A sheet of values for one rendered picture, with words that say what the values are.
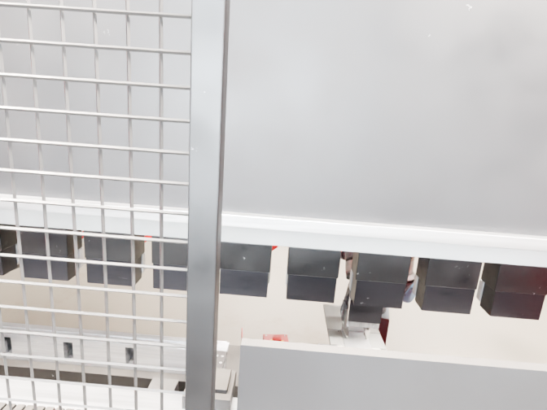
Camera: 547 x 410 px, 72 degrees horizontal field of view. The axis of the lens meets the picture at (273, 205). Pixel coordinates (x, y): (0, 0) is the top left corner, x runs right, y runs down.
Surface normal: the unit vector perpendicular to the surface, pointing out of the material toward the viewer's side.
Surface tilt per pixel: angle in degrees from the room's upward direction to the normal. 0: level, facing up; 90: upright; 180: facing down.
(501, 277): 90
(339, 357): 90
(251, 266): 90
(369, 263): 90
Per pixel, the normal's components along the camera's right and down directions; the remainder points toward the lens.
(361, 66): -0.04, 0.24
